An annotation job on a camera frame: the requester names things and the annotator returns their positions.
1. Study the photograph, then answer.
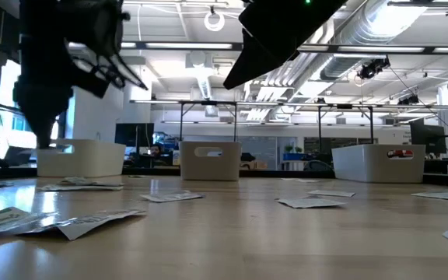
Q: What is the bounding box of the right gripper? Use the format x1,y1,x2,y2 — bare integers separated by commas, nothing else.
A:
222,0,349,91

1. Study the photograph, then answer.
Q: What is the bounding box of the black track spotlight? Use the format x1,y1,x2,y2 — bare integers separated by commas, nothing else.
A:
356,57,391,81
397,94,420,106

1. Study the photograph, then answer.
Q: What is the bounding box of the white plastic bin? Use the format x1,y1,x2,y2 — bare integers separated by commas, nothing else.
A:
36,138,127,179

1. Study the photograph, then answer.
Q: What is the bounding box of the grey white small packet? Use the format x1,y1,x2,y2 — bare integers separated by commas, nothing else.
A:
138,191,205,204

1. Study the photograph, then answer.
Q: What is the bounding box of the white coiled cable ring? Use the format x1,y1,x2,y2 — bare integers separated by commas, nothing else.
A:
203,10,226,33

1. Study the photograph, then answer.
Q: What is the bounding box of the black computer monitor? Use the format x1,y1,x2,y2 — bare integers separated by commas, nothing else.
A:
409,123,447,156
114,123,156,148

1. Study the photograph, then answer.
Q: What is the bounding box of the person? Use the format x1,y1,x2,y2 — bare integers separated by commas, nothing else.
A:
145,142,166,166

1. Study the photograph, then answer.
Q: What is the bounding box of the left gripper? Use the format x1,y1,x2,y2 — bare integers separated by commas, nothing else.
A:
12,38,149,150

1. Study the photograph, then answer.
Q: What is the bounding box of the cardboard box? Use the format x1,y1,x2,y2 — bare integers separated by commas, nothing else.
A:
243,155,268,170

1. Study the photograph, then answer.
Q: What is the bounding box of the open laptop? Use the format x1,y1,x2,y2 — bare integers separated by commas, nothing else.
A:
4,145,34,167

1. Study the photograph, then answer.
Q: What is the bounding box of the grey plastic bin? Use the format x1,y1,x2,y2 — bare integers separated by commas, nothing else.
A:
331,143,427,184
179,140,243,182

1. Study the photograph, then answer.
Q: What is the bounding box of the silver ventilation duct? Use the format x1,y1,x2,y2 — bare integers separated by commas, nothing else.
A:
319,0,433,82

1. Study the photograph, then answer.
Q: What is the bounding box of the blue storage bin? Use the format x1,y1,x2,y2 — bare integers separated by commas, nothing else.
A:
282,152,317,163

